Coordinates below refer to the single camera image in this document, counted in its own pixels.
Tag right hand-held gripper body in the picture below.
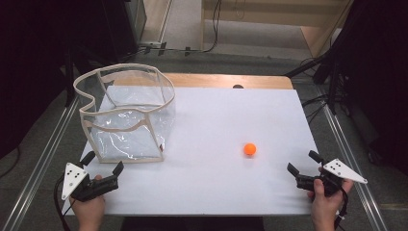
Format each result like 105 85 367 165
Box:
295 158 369 198

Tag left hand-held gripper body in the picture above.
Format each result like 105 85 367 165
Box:
61 162 119 203

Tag clear plastic bin beige trim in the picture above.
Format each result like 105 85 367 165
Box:
72 63 177 165

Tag orange ball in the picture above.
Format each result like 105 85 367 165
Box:
242 142 258 157

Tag person's left hand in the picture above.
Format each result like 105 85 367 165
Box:
68 174 108 225

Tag person's right hand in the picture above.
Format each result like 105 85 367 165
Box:
307 167 354 222

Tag black stand leg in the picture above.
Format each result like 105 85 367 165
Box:
284 54 325 79

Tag wooden table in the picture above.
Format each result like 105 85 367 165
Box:
112 72 294 90

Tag white board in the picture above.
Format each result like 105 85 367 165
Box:
61 85 341 217

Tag black cabinet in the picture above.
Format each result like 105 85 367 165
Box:
71 0 148 64

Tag light wooden furniture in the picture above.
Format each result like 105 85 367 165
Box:
200 0 355 60

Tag metal floor rail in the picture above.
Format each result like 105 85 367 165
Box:
319 94 390 231
0 95 81 231

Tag right hand-held gripper cable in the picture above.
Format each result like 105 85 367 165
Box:
333 187 350 231

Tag hand-held gripper cable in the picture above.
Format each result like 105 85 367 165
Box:
53 174 77 231
333 187 350 231

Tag left hand-held gripper cable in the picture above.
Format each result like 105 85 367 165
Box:
53 174 77 231

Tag black floor cables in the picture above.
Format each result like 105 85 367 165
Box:
301 92 333 126

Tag thin black floor cable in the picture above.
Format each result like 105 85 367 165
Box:
0 145 22 179

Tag hanging black cable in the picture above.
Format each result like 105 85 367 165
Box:
184 0 223 56

